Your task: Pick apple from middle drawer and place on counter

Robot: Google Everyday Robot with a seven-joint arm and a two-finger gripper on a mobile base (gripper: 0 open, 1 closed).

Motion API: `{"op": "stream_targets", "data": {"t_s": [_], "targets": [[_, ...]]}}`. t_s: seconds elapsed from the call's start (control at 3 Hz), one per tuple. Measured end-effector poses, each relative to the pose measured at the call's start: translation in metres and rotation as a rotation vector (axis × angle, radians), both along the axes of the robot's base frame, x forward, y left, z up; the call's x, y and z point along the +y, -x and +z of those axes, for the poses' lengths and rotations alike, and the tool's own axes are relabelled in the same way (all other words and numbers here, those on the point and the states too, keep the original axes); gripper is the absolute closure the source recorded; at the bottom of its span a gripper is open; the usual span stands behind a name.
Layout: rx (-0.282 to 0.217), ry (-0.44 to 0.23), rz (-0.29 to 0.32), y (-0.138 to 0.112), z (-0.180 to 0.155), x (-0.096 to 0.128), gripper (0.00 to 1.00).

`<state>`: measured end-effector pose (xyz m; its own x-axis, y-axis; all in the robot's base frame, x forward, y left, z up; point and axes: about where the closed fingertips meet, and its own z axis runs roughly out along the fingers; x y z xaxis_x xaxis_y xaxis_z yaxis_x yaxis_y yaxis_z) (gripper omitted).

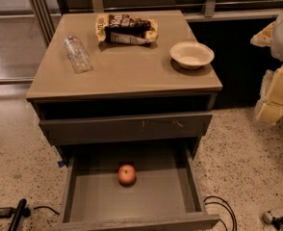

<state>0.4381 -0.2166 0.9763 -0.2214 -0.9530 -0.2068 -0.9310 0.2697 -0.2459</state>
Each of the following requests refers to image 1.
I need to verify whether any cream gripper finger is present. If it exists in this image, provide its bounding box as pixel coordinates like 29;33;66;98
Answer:
250;22;274;47
254;65;283;125

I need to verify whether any red apple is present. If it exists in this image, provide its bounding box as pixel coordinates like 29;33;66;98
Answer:
117;165;136;186

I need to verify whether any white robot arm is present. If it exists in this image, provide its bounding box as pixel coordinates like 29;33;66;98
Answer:
250;11;283;125

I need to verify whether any grey drawer cabinet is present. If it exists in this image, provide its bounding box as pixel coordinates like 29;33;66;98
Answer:
25;10;223;231

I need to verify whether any open middle drawer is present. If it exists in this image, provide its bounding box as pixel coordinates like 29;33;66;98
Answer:
53;140;219;231

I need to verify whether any closed top drawer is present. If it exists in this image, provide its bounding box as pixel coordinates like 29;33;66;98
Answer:
39;112;212;145

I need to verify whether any white bowl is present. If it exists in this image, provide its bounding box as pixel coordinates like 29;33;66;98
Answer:
170;41;215;69

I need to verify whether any white power strip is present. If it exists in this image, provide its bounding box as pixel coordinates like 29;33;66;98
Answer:
262;207;283;224

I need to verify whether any brown chip bag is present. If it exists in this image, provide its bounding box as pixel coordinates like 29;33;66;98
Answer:
95;14;158;45

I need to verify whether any clear plastic bottle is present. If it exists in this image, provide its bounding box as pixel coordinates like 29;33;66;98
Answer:
64;36;93;74

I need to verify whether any black stick device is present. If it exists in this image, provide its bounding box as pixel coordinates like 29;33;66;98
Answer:
8;198;31;231

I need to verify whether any black power adapter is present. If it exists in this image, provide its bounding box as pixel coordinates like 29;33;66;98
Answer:
0;207;14;218

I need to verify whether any black cable loop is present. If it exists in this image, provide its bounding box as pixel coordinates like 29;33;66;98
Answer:
203;194;238;231

